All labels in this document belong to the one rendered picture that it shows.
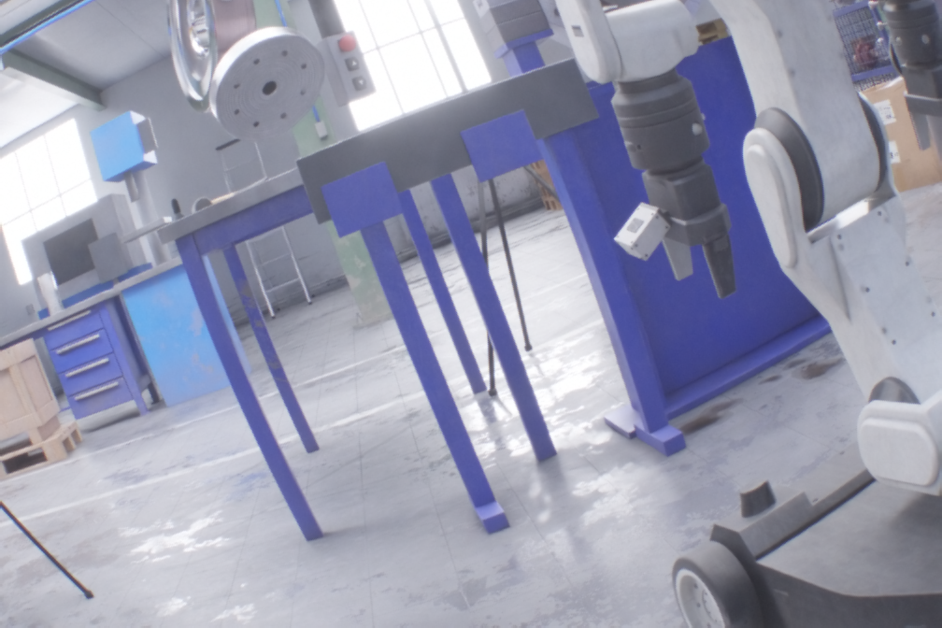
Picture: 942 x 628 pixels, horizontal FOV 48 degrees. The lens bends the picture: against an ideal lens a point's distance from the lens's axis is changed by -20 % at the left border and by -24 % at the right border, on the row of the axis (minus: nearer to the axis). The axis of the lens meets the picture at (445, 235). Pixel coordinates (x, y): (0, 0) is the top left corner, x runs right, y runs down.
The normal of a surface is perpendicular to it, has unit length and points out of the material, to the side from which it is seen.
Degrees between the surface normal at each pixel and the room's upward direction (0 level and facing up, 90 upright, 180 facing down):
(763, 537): 45
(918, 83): 90
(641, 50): 101
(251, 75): 131
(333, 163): 90
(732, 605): 73
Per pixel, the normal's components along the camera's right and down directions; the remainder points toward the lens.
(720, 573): -0.19, -0.76
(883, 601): -0.78, 0.32
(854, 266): 0.00, -0.50
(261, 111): 0.49, 0.54
